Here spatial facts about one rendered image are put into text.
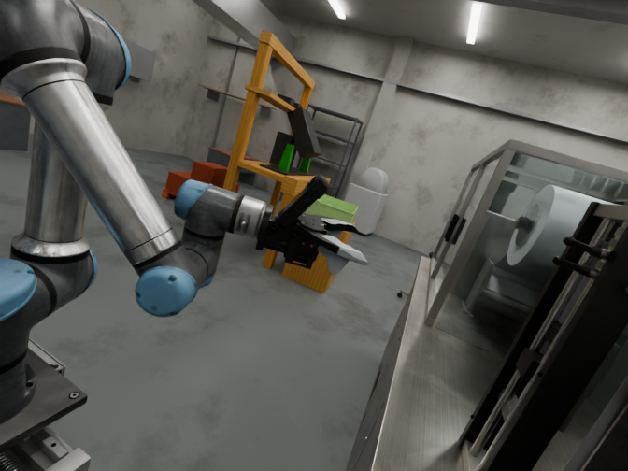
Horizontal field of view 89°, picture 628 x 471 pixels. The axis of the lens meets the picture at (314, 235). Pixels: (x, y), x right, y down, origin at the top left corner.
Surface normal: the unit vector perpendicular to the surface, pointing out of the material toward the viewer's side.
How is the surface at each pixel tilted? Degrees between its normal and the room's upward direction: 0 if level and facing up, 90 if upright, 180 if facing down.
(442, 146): 90
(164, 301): 90
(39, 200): 90
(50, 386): 0
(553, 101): 90
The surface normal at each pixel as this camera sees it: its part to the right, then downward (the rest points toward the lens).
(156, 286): 0.04, 0.28
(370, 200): -0.43, 0.09
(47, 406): 0.31, -0.92
